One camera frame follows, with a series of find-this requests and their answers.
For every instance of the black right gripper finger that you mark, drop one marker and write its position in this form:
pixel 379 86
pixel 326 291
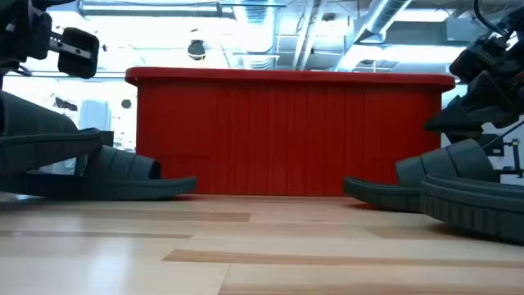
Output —
pixel 464 137
pixel 479 110

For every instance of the dark grey rubber slide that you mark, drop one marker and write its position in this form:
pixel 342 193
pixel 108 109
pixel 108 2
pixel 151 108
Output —
pixel 123 168
pixel 41 147
pixel 471 205
pixel 450 160

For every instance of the red ribbed plastic bin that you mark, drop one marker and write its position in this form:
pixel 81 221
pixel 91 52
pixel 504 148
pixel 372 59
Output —
pixel 286 135

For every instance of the black metal stand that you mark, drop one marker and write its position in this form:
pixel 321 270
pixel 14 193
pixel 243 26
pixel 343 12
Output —
pixel 515 157

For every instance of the white cabinet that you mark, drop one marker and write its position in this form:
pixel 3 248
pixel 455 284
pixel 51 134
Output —
pixel 95 115

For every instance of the black round ceiling lamp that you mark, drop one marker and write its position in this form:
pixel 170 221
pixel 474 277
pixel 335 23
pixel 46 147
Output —
pixel 196 50

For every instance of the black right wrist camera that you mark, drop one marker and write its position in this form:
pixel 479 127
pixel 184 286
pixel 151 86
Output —
pixel 479 61

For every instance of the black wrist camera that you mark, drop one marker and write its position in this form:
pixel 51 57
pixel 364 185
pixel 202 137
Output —
pixel 479 61
pixel 78 53

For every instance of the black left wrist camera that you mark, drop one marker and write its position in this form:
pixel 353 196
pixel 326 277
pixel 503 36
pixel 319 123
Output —
pixel 78 53

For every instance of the silver ceiling duct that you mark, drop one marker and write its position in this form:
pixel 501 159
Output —
pixel 376 24

